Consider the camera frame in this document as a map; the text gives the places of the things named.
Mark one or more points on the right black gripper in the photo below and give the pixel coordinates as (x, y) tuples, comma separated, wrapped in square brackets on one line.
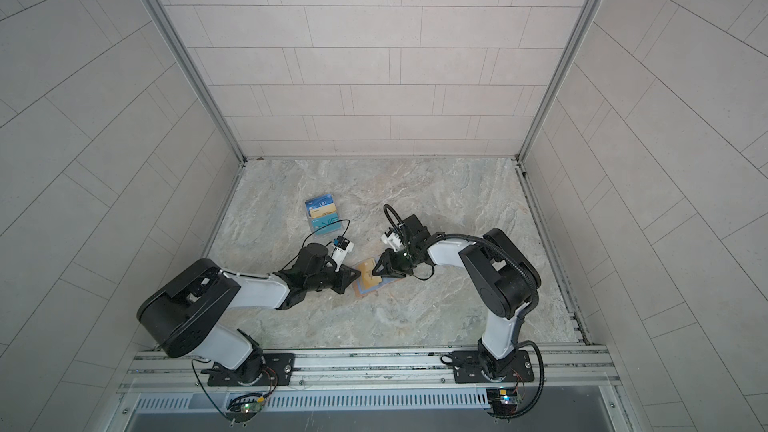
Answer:
[(389, 258)]

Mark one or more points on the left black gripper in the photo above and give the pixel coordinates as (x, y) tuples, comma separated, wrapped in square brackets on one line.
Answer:
[(340, 289)]

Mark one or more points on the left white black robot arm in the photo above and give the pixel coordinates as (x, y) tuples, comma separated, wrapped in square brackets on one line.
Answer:
[(183, 317)]

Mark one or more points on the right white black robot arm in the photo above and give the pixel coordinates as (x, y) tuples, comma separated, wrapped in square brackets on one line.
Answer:
[(503, 277)]

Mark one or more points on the teal card on table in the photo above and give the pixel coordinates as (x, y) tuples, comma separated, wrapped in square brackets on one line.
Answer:
[(326, 224)]

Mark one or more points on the gold beige card on table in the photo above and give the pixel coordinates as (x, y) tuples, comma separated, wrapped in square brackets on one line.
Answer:
[(323, 211)]

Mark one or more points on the blue VIP card on table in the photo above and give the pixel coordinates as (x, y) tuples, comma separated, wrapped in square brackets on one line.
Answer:
[(319, 202)]

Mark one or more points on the left green circuit board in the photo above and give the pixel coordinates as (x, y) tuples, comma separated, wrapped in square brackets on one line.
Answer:
[(250, 403)]

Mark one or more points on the green circuit board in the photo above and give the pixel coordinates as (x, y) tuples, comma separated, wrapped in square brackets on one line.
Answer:
[(250, 403), (503, 402)]

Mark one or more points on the right green circuit board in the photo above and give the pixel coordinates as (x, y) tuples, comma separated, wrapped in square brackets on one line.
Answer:
[(503, 402)]

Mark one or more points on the white ventilation grille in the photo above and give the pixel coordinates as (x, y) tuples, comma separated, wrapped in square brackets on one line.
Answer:
[(323, 400)]

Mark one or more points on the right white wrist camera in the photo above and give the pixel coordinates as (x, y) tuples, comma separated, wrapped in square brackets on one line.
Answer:
[(392, 240)]

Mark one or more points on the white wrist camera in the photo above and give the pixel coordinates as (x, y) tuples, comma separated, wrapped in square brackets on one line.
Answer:
[(341, 248), (392, 240)]

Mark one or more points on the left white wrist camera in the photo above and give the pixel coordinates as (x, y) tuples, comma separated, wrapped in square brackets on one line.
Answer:
[(341, 248)]

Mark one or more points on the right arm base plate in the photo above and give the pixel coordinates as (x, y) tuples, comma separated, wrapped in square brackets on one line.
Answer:
[(489, 367)]

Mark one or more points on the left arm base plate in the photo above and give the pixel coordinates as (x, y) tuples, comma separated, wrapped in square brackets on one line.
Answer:
[(268, 369)]

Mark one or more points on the aluminium mounting rail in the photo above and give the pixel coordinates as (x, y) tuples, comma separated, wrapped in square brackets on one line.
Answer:
[(558, 365)]

